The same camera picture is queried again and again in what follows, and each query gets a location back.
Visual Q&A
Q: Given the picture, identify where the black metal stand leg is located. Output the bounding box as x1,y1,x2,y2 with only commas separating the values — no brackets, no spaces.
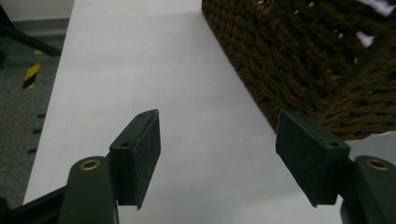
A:
0,4,63,58

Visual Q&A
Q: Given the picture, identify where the yellow black striped floor tape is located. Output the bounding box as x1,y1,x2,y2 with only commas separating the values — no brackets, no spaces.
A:
21,63,41,91

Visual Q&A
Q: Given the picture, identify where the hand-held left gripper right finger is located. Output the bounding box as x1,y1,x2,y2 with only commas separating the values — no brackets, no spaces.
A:
275,108,396,224

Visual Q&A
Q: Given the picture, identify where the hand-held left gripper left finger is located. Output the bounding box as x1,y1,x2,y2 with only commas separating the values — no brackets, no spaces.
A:
57,108,162,224

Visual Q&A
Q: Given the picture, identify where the brown woven wicker basket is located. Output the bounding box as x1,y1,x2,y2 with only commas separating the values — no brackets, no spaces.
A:
201,0,396,142

